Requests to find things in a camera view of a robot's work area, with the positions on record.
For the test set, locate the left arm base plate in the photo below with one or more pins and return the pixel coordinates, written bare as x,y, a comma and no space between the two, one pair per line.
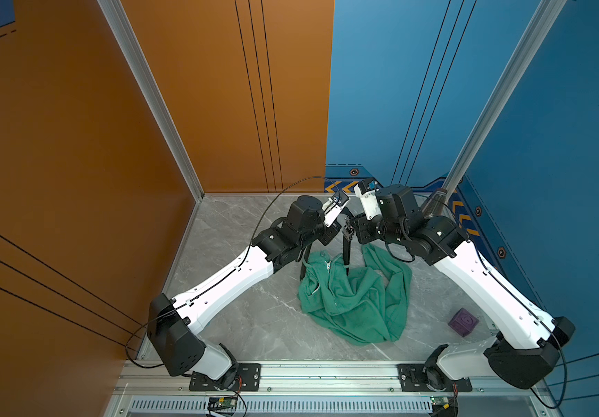
242,377

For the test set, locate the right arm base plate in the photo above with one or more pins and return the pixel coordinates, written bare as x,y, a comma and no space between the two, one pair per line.
416,377

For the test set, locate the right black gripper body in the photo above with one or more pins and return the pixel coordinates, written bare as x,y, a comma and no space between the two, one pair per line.
369,229

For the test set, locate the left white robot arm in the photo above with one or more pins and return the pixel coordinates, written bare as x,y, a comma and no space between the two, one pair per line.
175,323

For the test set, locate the black belt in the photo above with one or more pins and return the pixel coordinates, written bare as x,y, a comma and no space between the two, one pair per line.
346,248

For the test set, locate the right aluminium corner post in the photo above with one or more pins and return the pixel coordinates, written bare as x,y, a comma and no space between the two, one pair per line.
529,44

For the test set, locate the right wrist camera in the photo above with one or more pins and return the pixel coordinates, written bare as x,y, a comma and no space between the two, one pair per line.
366,192

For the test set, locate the aluminium corner post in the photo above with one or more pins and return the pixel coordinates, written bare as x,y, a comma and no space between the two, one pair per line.
529,44
123,31

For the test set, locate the aluminium mounting rail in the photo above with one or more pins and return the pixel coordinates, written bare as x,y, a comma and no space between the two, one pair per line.
317,388

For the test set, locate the green trousers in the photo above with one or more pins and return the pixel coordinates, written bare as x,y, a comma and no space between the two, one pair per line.
363,305

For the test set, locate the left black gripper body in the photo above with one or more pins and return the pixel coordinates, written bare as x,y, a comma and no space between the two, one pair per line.
324,234

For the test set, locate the left aluminium corner post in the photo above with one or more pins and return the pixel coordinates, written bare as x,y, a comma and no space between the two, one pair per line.
123,31

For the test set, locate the purple cube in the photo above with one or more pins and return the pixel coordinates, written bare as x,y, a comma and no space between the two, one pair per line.
463,322

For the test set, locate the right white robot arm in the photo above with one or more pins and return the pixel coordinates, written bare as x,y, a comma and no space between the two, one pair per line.
529,342

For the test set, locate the green circuit board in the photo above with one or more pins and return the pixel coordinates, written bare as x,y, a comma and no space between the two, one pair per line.
223,404
442,406

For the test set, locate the left green circuit board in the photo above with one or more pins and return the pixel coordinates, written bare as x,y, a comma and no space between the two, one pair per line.
223,404

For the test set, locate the brown wooden metronome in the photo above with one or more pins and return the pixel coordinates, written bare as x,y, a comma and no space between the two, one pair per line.
434,204

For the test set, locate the right green circuit board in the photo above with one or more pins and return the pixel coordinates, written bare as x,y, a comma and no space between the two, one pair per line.
442,406

